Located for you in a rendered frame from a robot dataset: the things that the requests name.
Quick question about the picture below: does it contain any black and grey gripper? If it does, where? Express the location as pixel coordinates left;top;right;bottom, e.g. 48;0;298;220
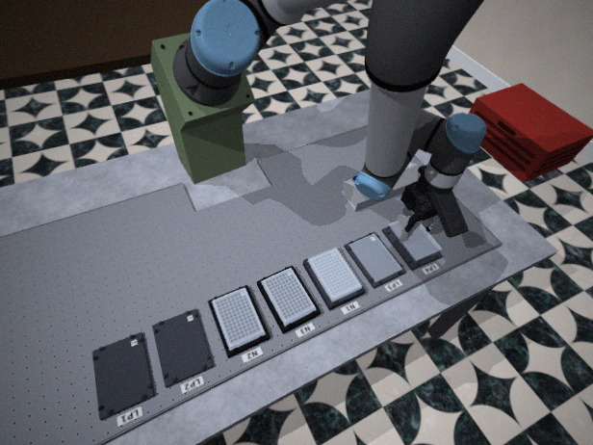
398;165;453;243

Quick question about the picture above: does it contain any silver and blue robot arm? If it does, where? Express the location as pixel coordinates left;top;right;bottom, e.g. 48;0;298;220
173;0;486;238

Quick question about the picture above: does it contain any white label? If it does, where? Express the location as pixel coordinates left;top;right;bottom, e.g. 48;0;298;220
422;263;440;275
117;406;143;427
384;280;402;293
181;376;204;394
341;301;360;315
242;347;263;363
296;323;315;338

